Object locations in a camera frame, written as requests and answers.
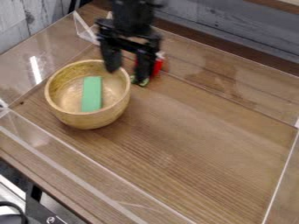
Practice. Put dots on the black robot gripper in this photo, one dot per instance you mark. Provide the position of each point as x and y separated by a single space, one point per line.
129 32

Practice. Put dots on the brown wooden bowl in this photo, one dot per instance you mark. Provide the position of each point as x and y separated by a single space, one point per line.
63 94

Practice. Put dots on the green rectangular block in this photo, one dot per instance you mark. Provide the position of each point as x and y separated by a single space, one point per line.
91 94

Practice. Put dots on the red plush strawberry toy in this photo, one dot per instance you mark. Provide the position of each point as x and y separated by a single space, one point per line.
158 67

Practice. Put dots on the black table leg bracket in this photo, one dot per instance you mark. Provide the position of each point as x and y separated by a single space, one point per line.
39 214

